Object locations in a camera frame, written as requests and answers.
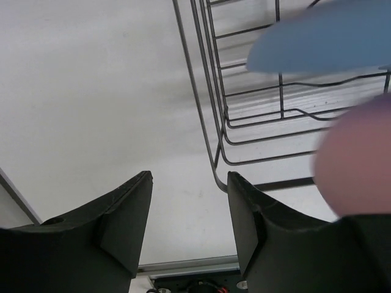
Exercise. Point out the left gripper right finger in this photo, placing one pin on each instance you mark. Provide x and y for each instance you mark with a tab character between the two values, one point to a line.
283	250

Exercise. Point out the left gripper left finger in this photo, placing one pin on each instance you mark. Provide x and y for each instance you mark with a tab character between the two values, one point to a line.
93	248

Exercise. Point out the pink plate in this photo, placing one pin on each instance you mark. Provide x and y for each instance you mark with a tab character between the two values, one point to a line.
352	164

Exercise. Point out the wire dish rack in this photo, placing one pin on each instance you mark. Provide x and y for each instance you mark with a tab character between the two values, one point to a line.
264	126

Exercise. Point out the blue plate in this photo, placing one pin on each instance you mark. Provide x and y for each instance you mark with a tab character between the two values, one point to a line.
330	37

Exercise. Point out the aluminium rail front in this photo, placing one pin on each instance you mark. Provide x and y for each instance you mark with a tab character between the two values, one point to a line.
187	264

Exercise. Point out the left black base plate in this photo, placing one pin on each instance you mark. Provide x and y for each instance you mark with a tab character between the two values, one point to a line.
213	282

